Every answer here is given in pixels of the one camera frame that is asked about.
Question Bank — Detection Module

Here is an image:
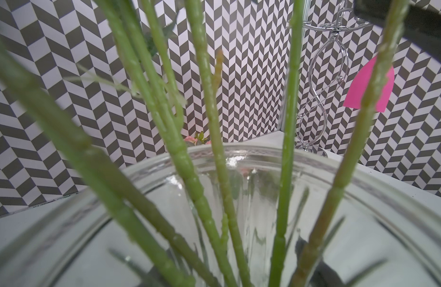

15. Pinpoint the pink peony flower stem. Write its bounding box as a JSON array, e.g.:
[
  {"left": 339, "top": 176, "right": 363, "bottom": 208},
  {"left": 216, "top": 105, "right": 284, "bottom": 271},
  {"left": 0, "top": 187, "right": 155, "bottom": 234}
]
[{"left": 184, "top": 132, "right": 211, "bottom": 147}]

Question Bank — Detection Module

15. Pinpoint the clear glass vase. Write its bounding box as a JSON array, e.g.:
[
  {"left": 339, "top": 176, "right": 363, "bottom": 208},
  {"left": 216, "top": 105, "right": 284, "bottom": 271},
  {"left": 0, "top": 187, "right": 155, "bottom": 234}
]
[{"left": 0, "top": 142, "right": 441, "bottom": 287}]

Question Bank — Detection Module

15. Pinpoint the coral pink rose stem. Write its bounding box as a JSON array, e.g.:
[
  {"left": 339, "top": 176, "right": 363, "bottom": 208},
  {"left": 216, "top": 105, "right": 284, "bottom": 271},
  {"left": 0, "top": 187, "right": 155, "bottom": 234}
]
[{"left": 268, "top": 0, "right": 411, "bottom": 287}]

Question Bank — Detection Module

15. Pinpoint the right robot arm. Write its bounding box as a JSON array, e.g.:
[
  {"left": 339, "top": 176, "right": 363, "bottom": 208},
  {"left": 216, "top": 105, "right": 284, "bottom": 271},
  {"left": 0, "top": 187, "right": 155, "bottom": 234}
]
[{"left": 353, "top": 0, "right": 441, "bottom": 64}]

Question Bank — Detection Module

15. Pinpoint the white and blue flower stem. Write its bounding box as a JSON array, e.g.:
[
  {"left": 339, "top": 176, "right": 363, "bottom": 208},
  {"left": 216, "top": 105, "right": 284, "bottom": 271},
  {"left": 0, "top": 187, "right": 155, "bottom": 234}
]
[{"left": 97, "top": 1, "right": 252, "bottom": 287}]

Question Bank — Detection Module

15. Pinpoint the pink plastic wine glass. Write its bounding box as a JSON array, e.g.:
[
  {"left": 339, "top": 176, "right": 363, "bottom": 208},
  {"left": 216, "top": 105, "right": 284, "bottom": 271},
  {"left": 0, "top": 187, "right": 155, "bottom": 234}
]
[{"left": 343, "top": 56, "right": 395, "bottom": 112}]

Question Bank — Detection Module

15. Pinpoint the turquoise artificial flower stem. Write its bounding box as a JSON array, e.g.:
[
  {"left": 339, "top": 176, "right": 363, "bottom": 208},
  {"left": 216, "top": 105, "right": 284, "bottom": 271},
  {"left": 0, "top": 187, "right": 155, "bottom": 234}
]
[{"left": 0, "top": 32, "right": 221, "bottom": 287}]

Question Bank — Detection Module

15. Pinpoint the chrome wire glass rack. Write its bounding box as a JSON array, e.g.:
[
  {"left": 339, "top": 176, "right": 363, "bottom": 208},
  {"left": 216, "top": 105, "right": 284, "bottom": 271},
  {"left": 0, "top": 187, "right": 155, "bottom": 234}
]
[{"left": 296, "top": 1, "right": 371, "bottom": 157}]

